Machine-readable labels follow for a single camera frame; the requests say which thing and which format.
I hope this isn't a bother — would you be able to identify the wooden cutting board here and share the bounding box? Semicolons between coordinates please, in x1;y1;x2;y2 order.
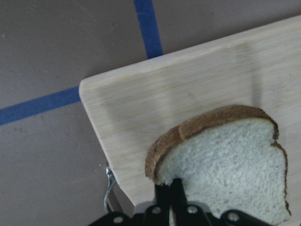
79;16;301;208

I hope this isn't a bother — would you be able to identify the bread slice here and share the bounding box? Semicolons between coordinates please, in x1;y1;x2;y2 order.
145;105;291;226

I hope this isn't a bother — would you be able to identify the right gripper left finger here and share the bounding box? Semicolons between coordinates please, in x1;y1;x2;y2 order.
154;185;170;212

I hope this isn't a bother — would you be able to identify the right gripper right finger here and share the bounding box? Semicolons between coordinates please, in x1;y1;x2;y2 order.
170;178;188;212

